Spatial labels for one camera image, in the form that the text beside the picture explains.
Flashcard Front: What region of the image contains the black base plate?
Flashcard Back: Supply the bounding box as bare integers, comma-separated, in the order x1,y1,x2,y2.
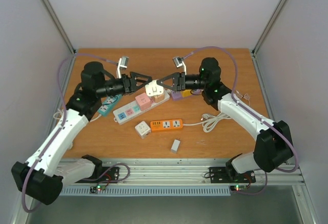
76,167,119,184
208,167,256,184

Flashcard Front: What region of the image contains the beige cube socket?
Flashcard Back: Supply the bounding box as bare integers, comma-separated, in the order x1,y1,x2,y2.
151,93,165,104

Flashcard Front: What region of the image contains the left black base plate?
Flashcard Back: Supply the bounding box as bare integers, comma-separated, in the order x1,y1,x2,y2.
76,167,119,184

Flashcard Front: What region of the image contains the pink cube socket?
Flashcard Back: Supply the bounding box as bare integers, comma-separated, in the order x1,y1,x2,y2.
135,92,152,111

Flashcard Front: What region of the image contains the left circuit board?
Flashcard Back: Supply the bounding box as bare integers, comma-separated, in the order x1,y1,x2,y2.
90,186,106,194

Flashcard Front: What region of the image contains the long white power strip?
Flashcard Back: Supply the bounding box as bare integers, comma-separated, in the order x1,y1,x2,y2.
113,91,170,125

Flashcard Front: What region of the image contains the white cube socket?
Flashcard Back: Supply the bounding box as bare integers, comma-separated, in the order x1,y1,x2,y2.
135,121,151,139

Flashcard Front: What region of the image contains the right circuit board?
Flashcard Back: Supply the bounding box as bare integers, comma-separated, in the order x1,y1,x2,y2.
230,185,248,192

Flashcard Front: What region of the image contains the teal power strip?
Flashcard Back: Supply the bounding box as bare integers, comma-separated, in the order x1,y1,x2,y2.
98,94,122,117

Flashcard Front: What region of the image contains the orange power strip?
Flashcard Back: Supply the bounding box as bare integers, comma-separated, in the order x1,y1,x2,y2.
150,119,183,132

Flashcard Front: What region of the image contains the small white square charger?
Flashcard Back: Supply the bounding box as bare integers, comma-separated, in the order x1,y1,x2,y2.
145,80,164,97

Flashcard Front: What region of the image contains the circuit board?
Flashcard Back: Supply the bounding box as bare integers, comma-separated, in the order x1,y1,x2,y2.
230,185,248,192
90,186,106,194

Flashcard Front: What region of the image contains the aluminium rail frame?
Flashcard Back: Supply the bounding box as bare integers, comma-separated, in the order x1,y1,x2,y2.
23,158,305,186

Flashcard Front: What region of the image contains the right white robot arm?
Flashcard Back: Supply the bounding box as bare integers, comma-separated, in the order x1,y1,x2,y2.
157,57,296,181

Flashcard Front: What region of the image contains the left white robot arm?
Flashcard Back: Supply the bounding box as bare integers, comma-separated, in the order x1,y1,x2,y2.
11,62,152,205

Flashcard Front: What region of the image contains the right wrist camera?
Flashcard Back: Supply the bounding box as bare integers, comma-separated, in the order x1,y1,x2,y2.
173,56,187,74

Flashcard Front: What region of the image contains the yellow cube socket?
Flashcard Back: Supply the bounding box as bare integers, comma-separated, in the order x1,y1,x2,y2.
180,90,193,98

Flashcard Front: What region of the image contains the orange strip white cord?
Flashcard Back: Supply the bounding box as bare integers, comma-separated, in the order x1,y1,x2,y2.
182,113,231,133

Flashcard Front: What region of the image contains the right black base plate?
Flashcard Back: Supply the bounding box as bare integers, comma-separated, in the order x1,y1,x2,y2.
208,167,256,184

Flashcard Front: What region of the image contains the white wall charger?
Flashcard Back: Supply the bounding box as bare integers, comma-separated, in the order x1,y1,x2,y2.
171,139,180,154

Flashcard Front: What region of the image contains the purple power strip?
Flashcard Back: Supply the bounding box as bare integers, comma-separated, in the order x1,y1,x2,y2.
170,91,183,101

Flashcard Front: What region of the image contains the grey slotted cable duct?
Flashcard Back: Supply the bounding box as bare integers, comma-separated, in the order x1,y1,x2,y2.
60,186,231,197

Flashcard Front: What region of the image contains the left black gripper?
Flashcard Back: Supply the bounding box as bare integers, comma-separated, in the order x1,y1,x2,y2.
97,72,153,98

